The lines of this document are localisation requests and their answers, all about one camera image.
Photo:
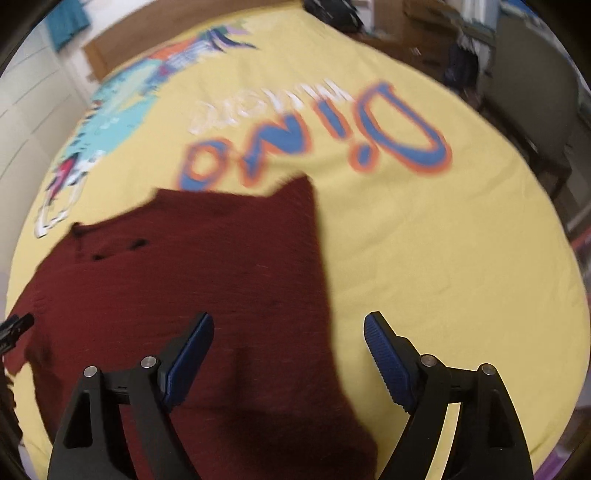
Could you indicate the teal curtain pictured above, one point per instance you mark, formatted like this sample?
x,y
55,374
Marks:
x,y
67,19

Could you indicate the wooden drawer cabinet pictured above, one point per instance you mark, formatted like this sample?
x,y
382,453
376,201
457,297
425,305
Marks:
x,y
425,36

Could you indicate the black backpack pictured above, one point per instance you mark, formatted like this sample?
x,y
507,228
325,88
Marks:
x,y
339,14

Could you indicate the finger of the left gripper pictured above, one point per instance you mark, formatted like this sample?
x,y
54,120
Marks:
x,y
13,329

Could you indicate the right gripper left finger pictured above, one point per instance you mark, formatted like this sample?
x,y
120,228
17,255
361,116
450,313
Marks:
x,y
91,442

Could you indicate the yellow dinosaur print bedspread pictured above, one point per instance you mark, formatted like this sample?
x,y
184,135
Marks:
x,y
459,319

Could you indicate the wooden headboard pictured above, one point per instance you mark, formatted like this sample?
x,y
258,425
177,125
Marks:
x,y
153,24

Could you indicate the dark red knit sweater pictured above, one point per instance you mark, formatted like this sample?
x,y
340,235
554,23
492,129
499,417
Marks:
x,y
266,403

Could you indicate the grey green chair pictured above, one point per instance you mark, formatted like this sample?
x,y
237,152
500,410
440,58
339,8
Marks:
x,y
532,92

